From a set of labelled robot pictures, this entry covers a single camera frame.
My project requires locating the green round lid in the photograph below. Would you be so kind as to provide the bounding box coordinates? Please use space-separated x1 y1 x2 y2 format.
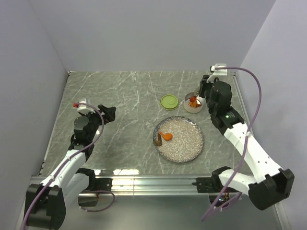
160 94 179 111

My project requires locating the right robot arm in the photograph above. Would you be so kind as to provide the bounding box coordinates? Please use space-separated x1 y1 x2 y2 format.
197 75 295 210

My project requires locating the aluminium frame rail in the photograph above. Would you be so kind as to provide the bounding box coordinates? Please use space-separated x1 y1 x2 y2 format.
26 176 255 196

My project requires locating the orange chicken wing toy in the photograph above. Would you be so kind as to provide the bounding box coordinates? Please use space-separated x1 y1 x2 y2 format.
159 132 173 141

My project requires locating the beige metal lunch container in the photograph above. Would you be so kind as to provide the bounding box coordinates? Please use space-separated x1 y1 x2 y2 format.
183 92 205 114

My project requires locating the brown green food piece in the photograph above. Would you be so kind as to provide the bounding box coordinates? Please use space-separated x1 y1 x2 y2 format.
154 134 163 146

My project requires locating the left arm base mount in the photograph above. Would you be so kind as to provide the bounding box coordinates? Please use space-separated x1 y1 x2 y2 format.
77 168 115 212

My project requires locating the orange fried nugget toy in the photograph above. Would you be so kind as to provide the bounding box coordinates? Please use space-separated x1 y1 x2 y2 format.
189 101 201 108

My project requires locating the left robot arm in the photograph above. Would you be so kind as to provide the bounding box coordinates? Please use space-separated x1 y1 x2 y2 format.
21 100 116 230

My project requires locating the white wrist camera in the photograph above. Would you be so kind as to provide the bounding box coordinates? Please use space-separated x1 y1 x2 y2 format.
73 98 94 115
207 63 228 83

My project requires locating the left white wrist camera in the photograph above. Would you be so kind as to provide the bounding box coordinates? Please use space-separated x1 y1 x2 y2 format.
73 98 94 115

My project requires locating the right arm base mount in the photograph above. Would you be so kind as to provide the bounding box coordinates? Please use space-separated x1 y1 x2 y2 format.
192 166 237 207

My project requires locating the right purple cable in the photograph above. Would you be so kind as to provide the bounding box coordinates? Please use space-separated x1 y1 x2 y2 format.
201 67 261 222

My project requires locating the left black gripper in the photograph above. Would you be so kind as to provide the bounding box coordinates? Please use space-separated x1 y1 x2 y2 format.
81 104 116 141

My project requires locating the orange drumstick toy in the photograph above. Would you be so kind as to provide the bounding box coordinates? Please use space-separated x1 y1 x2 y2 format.
189 96 196 103

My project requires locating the speckled ceramic plate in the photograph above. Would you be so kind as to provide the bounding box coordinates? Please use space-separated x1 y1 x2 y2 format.
153 116 204 163

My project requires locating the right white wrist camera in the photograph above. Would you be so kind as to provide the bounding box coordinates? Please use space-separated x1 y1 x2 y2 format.
207 63 228 83

